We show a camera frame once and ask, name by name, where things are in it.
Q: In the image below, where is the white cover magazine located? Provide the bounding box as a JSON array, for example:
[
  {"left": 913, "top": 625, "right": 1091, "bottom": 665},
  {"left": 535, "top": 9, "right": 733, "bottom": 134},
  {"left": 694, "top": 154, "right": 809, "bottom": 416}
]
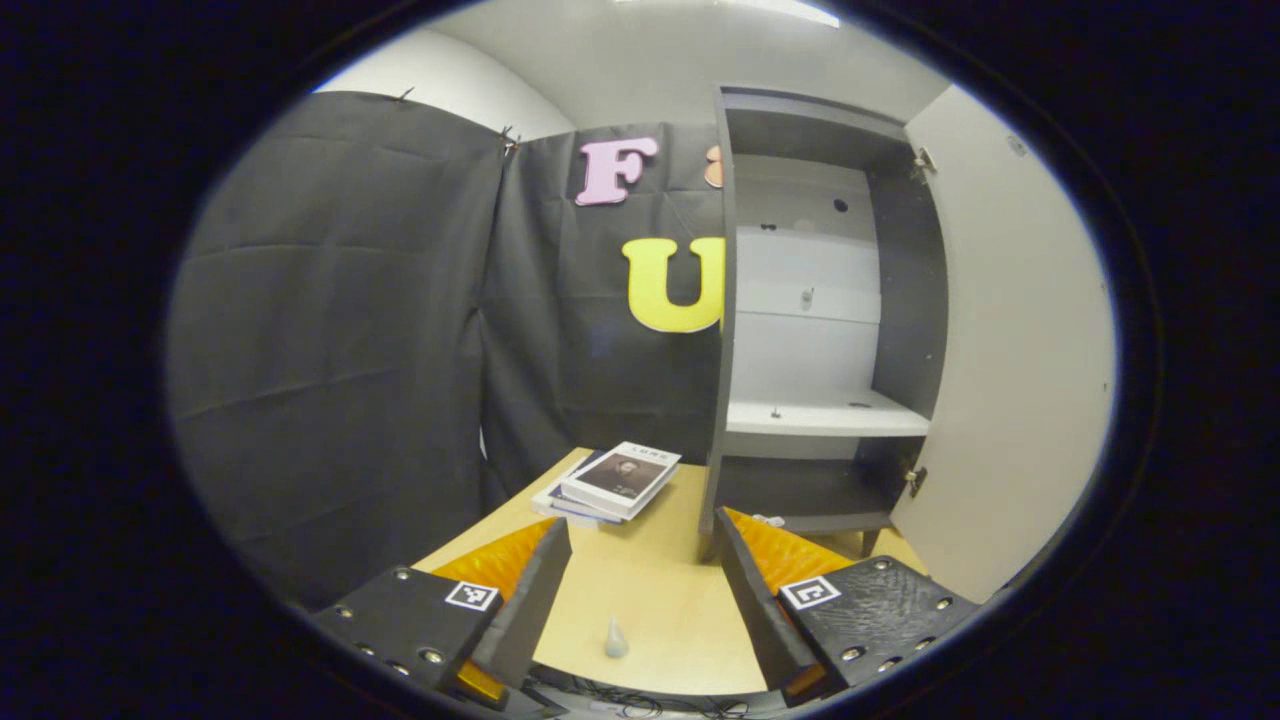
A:
[{"left": 560, "top": 441, "right": 683, "bottom": 521}]

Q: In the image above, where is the large ceiling light panel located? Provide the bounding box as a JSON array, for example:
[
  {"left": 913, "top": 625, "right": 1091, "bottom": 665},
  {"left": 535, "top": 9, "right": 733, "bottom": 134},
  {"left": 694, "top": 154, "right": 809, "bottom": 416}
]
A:
[{"left": 610, "top": 0, "right": 841, "bottom": 28}]

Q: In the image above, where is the light grey cabinet door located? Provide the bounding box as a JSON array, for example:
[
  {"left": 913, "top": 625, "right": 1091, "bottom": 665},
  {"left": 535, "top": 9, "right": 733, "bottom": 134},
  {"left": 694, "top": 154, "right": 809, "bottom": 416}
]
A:
[{"left": 890, "top": 85, "right": 1116, "bottom": 606}]

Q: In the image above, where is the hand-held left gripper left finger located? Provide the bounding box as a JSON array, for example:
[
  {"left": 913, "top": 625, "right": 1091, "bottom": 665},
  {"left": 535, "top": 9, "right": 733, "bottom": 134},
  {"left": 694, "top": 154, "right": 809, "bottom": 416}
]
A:
[{"left": 310, "top": 517, "right": 573, "bottom": 713}]

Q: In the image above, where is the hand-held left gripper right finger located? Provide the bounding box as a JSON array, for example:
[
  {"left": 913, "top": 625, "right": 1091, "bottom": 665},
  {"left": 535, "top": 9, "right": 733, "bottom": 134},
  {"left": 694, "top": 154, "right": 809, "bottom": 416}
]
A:
[{"left": 712, "top": 507, "right": 981, "bottom": 706}]

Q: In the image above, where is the blue edged book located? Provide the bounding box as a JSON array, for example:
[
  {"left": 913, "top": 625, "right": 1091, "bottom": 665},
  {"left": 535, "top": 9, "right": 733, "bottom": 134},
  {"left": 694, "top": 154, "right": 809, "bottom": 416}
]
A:
[{"left": 530, "top": 450, "right": 651, "bottom": 529}]

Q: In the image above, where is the black backdrop cloth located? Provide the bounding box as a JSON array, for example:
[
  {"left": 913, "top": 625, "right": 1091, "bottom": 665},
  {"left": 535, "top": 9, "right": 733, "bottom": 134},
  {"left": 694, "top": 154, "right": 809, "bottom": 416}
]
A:
[{"left": 165, "top": 90, "right": 726, "bottom": 611}]

